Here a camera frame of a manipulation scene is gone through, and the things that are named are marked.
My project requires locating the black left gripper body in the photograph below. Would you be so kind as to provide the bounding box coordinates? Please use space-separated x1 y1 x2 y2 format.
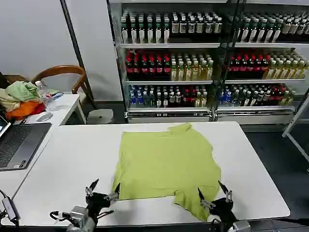
85 192 112 219

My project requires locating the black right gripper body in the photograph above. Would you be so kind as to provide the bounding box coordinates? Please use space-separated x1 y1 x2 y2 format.
209 198 239 229

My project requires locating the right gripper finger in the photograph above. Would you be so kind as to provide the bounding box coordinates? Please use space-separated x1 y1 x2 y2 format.
197 187 216 210
218 180 234 203

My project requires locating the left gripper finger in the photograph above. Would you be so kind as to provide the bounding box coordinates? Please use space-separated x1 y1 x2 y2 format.
103 183 121 201
84 178 99 198

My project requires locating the lime green shirt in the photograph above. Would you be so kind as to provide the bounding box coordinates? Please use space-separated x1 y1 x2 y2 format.
111 122 222 222

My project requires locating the white round stool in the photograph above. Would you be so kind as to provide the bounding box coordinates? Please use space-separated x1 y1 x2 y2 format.
86 108 114 125

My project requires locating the grey usb hub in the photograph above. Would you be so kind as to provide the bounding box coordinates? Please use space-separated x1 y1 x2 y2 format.
1 196 20 221

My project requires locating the grey laptop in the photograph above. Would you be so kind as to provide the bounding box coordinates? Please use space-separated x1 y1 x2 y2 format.
0 115 52 170

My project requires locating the white computer mouse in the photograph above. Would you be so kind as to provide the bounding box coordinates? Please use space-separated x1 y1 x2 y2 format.
35 111 53 122

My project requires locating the white side table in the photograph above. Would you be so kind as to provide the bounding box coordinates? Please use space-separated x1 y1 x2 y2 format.
0 93 87 201

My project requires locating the blue cloth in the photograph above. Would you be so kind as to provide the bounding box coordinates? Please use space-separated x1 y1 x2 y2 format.
48 89 64 100

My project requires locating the clear plastic water bottle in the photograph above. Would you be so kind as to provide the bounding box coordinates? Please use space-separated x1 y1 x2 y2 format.
34 81 59 112

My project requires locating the orange cloth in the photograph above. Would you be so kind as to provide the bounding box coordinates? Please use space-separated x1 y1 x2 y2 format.
4 100 47 121

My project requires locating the light green cloth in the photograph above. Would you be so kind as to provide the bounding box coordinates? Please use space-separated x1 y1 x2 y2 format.
4 81 41 102

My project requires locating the beige cloth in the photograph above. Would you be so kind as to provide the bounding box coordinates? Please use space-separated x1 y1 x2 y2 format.
0 88 22 112

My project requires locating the brown wooden chair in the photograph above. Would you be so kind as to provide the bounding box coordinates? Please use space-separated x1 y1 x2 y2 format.
30 65 96 110

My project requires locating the glass shelf with bottles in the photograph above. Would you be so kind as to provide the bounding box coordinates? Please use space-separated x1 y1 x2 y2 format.
106 0 229 124
214 0 309 124

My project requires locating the black slanted pole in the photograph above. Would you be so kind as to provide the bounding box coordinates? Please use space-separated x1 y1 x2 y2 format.
59 0 98 110

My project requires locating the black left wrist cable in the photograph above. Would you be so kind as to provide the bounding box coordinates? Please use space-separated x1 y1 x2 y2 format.
50 210 73 222

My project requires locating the white metal frame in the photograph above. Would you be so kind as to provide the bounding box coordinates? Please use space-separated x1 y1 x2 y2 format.
281 91 309 168

